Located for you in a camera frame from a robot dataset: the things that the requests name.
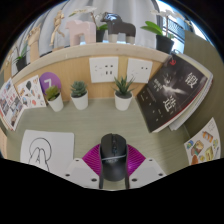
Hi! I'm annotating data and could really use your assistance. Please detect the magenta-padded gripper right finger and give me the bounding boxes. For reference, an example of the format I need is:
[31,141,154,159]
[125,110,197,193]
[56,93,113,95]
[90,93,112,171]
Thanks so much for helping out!
[125,143,167,190]

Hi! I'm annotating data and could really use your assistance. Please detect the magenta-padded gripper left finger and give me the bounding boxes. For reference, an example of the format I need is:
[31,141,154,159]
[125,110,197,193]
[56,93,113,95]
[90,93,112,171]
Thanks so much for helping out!
[64,143,103,190]

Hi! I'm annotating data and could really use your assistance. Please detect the black computer mouse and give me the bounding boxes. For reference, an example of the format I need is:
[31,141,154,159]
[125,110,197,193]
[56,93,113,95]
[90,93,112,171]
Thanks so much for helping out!
[98,132,130,183]

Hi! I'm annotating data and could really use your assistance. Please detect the white printed mouse pad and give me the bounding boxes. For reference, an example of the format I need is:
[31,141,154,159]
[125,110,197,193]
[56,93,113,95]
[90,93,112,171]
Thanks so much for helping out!
[19,129,75,173]

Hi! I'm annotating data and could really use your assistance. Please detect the colourful picture card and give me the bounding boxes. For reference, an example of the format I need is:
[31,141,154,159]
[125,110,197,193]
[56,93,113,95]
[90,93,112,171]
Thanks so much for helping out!
[183,116,222,167]

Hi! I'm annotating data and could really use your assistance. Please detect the small succulent in white pot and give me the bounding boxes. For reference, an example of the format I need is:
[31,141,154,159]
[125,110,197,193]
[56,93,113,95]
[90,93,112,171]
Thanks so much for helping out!
[44,85,65,113]
[69,80,90,111]
[112,75,135,112]

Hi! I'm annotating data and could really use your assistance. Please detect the black-covered book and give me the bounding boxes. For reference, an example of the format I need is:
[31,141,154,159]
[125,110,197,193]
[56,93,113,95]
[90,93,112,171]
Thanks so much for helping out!
[135,54,209,134]

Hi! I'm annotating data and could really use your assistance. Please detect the white picture sticker sheet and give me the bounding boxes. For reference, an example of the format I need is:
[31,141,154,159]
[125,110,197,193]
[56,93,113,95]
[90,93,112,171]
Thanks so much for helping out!
[15,74,48,110]

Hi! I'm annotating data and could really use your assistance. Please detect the round purple number sign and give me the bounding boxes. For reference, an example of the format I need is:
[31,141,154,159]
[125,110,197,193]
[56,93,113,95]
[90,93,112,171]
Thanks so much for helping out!
[38,71,63,96]

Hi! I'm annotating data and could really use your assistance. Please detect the red and white magazine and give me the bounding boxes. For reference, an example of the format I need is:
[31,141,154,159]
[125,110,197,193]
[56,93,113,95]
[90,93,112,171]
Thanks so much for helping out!
[0,77,26,132]

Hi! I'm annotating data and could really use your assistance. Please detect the light wooden desk ledge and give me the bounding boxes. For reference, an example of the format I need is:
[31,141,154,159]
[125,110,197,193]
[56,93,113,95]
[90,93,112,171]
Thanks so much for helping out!
[11,42,173,101]

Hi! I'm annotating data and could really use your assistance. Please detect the pink wooden horse figure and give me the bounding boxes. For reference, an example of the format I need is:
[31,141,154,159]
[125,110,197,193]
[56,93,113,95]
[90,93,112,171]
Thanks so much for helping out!
[65,18,98,48]

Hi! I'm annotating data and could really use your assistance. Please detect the dark wooden horse figure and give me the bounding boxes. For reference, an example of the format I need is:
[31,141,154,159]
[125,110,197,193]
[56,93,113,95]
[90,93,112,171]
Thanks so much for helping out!
[100,11,137,45]

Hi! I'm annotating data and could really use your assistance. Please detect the grey curtain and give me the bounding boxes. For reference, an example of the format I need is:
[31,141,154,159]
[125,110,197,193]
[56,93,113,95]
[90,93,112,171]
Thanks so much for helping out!
[19,0,161,58]

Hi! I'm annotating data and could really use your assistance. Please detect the white wall socket plate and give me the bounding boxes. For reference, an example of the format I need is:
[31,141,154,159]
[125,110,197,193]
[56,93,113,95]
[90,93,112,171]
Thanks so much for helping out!
[88,56,120,84]
[126,57,154,84]

